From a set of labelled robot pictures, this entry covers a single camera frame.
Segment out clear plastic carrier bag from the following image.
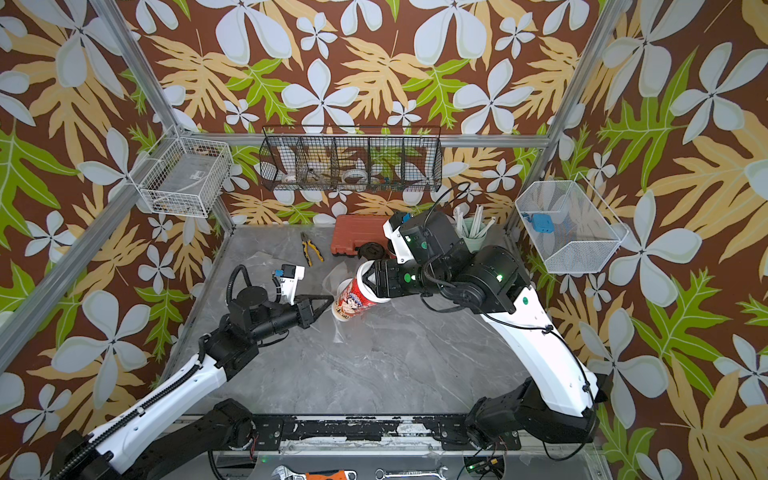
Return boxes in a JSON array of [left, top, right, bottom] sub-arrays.
[[322, 262, 360, 344]]

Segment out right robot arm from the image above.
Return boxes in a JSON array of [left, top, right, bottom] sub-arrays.
[[360, 210, 611, 447]]

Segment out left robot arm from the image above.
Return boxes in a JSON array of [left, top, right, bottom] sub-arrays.
[[50, 286, 334, 479]]

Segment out black lid red cup left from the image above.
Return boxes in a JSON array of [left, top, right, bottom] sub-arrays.
[[357, 242, 389, 260]]

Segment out green straw holder cup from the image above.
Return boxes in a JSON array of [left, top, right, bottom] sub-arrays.
[[456, 218, 487, 253]]

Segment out red plastic tool case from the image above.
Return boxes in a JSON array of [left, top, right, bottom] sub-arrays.
[[330, 214, 390, 258]]

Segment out yellow black pliers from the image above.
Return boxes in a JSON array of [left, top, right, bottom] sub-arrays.
[[300, 232, 325, 267]]

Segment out blue object in basket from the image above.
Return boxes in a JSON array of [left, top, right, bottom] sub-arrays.
[[523, 213, 555, 234]]

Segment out white mesh basket right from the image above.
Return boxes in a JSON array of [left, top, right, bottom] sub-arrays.
[[515, 180, 629, 276]]

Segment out orange adjustable wrench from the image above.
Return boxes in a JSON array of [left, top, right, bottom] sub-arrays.
[[272, 465, 358, 480]]

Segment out silver spanner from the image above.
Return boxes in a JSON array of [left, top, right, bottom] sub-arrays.
[[374, 466, 447, 480]]

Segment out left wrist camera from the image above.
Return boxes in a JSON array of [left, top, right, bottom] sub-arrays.
[[273, 264, 305, 305]]

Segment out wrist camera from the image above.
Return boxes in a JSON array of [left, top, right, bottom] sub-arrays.
[[383, 212, 414, 264], [273, 264, 305, 305]]

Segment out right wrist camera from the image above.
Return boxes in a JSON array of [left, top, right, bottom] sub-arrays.
[[383, 212, 414, 264]]

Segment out black wire basket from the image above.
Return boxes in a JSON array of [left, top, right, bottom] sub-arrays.
[[256, 125, 444, 192]]

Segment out black mounting rail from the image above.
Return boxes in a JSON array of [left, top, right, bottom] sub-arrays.
[[250, 413, 521, 452]]

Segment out white wire basket left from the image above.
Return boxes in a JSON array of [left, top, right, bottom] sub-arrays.
[[130, 127, 233, 218]]

